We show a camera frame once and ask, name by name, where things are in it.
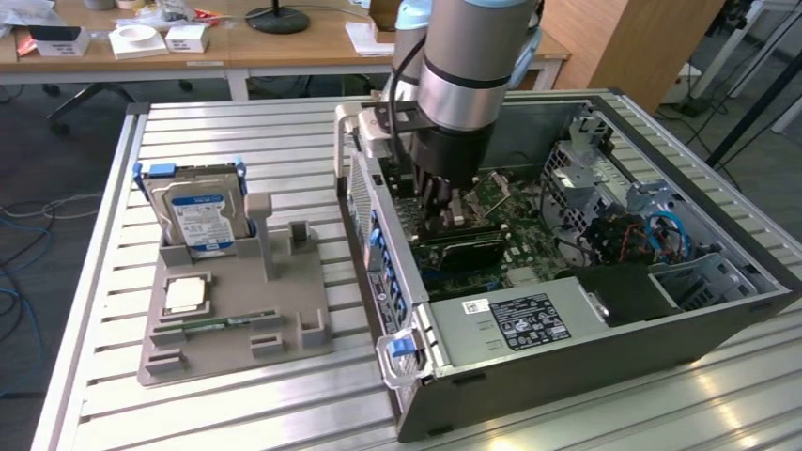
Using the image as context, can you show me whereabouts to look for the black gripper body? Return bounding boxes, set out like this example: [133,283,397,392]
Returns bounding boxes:
[409,125,497,192]

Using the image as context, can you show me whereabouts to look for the installed black RAM stick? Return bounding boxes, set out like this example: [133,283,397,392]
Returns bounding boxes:
[417,226,507,245]

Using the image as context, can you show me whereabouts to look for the green motherboard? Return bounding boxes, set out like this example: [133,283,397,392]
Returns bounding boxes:
[384,154,584,302]

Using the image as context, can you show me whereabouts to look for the perforated metal drive cage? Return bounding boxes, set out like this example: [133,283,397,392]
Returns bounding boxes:
[539,112,631,236]

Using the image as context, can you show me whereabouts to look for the white paper stack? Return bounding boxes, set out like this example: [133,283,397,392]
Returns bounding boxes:
[343,22,397,58]

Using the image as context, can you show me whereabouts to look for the grey power supply unit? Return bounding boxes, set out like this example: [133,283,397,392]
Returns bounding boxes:
[427,276,609,368]

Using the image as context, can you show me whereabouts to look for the brown cardboard box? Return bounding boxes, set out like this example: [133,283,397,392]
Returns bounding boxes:
[367,0,401,33]

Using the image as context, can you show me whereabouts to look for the wooden desk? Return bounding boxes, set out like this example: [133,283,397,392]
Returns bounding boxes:
[0,0,572,102]

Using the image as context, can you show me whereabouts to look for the hard disk in blue caddy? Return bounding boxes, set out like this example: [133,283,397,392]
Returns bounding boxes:
[130,159,256,257]

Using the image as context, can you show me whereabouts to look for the wooden cabinet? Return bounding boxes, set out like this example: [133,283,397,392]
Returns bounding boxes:
[539,0,728,114]

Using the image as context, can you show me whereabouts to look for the white bin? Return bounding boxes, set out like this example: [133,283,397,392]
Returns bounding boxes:
[660,63,703,109]

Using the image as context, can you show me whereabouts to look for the black lamp base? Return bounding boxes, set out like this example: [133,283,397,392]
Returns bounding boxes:
[242,0,312,35]

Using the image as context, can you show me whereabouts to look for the green RAM stick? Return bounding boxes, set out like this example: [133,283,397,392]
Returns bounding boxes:
[178,315,257,333]

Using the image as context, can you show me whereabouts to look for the grey parts rack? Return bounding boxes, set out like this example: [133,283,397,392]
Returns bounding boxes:
[134,191,335,390]

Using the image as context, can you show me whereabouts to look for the silver CPU chip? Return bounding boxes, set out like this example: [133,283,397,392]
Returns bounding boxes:
[160,277,208,317]

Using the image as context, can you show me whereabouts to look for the grey metal disk bay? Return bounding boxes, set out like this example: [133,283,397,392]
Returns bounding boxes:
[647,251,744,314]

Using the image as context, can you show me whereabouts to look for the dark grey PC case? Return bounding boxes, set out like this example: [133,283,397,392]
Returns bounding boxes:
[333,88,802,445]

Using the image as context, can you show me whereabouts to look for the black pole stand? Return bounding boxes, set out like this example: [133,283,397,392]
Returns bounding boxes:
[704,60,802,168]

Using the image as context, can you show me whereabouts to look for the white cardboard box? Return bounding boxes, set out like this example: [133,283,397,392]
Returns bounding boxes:
[162,23,212,54]

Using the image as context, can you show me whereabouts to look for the white round tape holder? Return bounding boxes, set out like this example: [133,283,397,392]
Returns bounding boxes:
[108,25,170,61]

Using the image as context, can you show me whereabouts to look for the black office chair base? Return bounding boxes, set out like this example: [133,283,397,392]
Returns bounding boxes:
[42,82,136,137]

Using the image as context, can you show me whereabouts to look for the white box with black top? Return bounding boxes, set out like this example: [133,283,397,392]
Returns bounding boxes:
[29,25,92,57]

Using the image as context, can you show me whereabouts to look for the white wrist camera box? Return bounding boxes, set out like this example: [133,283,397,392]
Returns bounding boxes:
[357,103,420,161]

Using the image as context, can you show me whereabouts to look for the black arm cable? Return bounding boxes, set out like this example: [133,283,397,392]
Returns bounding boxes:
[385,36,428,166]

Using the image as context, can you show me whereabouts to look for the red wire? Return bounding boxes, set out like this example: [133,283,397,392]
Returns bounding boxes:
[616,225,647,264]

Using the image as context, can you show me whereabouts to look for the blue case handle latch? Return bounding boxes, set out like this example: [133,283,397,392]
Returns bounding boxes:
[387,337,419,361]

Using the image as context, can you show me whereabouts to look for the blue wire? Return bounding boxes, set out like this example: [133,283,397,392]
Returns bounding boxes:
[644,210,694,262]

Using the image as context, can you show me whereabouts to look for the grey floor cable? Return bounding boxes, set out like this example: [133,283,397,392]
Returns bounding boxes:
[0,192,101,222]

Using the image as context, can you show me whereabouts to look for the blue floor cable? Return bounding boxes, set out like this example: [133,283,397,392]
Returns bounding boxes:
[0,225,50,400]

